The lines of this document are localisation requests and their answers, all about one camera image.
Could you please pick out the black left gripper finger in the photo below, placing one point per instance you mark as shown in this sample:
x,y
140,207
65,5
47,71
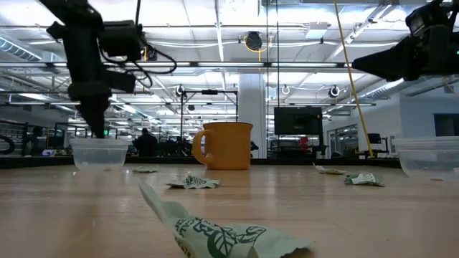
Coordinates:
x,y
106,114
93,114

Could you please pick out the large black monitor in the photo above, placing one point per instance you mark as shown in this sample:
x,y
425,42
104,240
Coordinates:
x,y
297,120

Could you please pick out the green white sweetener packet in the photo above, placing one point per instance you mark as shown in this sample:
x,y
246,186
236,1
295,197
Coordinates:
x,y
364,179
144,170
215,240
330,171
193,182

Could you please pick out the dark wall window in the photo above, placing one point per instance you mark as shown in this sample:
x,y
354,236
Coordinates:
x,y
446,124

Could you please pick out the clear plastic bin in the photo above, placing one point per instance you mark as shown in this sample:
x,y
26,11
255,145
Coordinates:
x,y
430,157
98,157

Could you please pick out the black table edge rail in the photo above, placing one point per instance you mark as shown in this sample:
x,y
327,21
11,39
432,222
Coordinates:
x,y
287,162

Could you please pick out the white building pillar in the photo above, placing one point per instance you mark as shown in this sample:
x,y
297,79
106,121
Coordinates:
x,y
251,100

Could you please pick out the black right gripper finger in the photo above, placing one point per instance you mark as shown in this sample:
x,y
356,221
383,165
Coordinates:
x,y
391,55
394,74

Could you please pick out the yellow slanted pole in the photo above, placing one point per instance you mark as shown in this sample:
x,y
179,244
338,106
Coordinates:
x,y
353,84

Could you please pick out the black metal frame stand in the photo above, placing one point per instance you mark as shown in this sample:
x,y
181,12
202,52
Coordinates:
x,y
209,92

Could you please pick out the red object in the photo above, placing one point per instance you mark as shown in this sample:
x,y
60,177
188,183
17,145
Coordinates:
x,y
304,141

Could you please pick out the person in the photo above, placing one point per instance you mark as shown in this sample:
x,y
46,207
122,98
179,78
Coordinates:
x,y
34,141
145,143

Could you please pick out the small black monitor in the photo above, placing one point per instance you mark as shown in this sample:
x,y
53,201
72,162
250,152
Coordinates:
x,y
374,138

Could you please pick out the yellow enamel mug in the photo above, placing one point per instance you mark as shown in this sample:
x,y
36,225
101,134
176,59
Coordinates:
x,y
227,147

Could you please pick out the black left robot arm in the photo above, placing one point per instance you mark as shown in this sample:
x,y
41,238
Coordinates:
x,y
71,10

